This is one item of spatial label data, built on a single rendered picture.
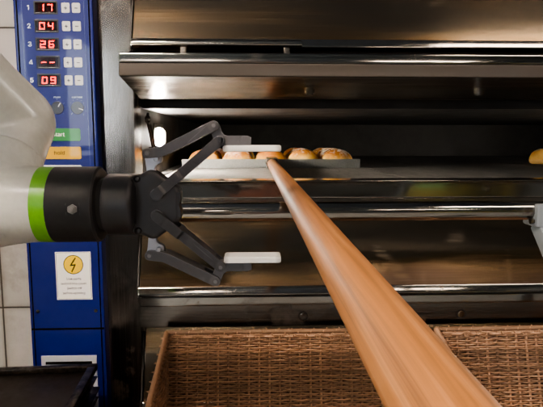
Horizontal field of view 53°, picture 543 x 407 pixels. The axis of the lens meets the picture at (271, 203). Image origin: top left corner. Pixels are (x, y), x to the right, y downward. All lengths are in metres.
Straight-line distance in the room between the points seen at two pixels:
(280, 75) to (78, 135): 0.44
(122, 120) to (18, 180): 0.55
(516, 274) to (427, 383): 1.18
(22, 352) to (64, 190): 0.76
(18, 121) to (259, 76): 0.46
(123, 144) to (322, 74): 0.46
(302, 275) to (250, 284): 0.12
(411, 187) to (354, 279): 0.97
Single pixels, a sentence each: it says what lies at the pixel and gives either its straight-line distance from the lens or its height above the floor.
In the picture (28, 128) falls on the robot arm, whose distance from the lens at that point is 0.75.
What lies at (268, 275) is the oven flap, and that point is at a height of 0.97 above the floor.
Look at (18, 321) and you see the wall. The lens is 1.35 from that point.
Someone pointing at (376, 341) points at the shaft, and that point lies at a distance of 0.21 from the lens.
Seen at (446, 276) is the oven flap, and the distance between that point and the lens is 1.28.
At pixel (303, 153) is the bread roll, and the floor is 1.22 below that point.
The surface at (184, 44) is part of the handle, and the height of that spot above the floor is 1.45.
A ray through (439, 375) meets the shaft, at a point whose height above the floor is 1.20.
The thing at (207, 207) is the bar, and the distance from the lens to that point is 0.81.
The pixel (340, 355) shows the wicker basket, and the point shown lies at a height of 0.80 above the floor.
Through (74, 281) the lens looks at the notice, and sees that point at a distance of 1.25.
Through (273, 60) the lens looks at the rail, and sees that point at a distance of 1.04.
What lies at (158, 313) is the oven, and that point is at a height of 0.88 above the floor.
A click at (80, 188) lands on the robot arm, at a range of 0.66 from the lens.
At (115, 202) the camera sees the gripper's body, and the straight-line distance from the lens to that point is 0.65.
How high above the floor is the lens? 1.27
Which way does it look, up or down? 7 degrees down
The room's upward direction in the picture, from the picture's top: straight up
